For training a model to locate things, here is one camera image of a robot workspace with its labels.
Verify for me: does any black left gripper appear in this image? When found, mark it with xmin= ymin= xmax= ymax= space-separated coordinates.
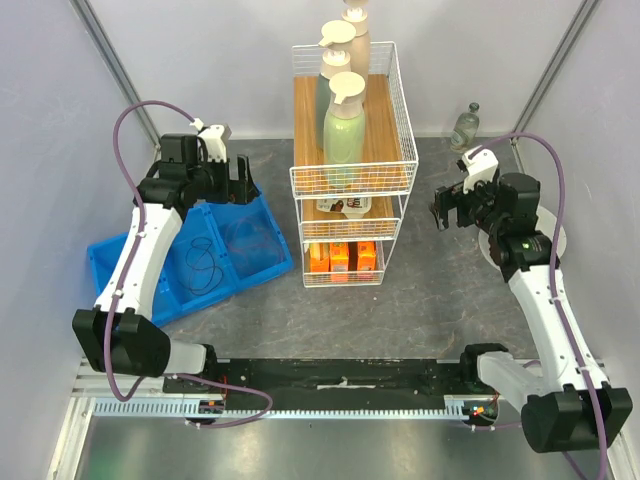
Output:
xmin=188 ymin=153 xmax=258 ymax=206

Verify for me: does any white cable spool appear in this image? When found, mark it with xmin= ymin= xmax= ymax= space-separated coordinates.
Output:
xmin=476 ymin=205 xmax=568 ymax=266

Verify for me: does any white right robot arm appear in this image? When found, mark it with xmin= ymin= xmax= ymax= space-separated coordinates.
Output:
xmin=430 ymin=173 xmax=633 ymax=453

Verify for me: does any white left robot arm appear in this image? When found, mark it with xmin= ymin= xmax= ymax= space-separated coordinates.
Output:
xmin=72 ymin=125 xmax=260 ymax=393

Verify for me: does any clear glass bottle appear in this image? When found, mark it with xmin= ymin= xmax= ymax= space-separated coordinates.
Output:
xmin=450 ymin=102 xmax=480 ymax=152

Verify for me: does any blue plastic divided bin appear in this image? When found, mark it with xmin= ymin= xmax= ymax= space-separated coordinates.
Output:
xmin=86 ymin=182 xmax=295 ymax=328

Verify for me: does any white yogurt tub pack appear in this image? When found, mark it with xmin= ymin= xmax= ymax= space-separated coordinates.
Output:
xmin=316 ymin=197 xmax=372 ymax=219

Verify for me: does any orange sponge box rear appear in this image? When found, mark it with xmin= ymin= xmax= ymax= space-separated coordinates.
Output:
xmin=356 ymin=241 xmax=377 ymax=281

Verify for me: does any orange sponge box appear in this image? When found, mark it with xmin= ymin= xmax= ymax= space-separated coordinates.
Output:
xmin=309 ymin=243 xmax=330 ymax=285
xmin=356 ymin=241 xmax=377 ymax=281
xmin=329 ymin=242 xmax=350 ymax=283

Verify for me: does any orange sponge box front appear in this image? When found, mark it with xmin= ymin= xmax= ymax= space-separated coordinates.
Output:
xmin=309 ymin=243 xmax=330 ymax=285

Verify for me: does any light green pump bottle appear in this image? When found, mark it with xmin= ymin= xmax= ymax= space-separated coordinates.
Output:
xmin=323 ymin=72 xmax=366 ymax=189

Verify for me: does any orange sponge box middle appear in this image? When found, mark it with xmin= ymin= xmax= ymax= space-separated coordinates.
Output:
xmin=329 ymin=242 xmax=350 ymax=283

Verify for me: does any grey green pump bottle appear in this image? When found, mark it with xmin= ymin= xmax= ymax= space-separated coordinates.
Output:
xmin=315 ymin=20 xmax=356 ymax=149

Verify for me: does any beige pump bottle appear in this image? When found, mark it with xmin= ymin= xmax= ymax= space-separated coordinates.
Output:
xmin=342 ymin=0 xmax=371 ymax=81

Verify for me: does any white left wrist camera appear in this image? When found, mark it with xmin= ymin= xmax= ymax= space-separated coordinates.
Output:
xmin=190 ymin=118 xmax=231 ymax=163

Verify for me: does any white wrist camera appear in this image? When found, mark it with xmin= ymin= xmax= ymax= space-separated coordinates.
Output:
xmin=461 ymin=147 xmax=499 ymax=194
xmin=190 ymin=118 xmax=231 ymax=163

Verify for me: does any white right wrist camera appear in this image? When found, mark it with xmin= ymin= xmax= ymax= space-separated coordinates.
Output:
xmin=461 ymin=147 xmax=499 ymax=194

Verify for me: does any white wire shelf rack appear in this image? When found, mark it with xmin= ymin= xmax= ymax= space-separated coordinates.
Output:
xmin=289 ymin=41 xmax=419 ymax=288

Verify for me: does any thin black wire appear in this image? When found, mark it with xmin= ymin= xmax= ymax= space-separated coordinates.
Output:
xmin=179 ymin=236 xmax=226 ymax=296

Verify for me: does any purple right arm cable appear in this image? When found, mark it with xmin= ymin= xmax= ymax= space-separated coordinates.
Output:
xmin=466 ymin=131 xmax=611 ymax=480

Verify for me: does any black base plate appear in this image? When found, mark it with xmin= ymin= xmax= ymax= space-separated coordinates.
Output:
xmin=162 ymin=356 xmax=506 ymax=412

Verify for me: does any grey slotted cable duct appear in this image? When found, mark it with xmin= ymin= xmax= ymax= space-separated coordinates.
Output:
xmin=91 ymin=395 xmax=476 ymax=419

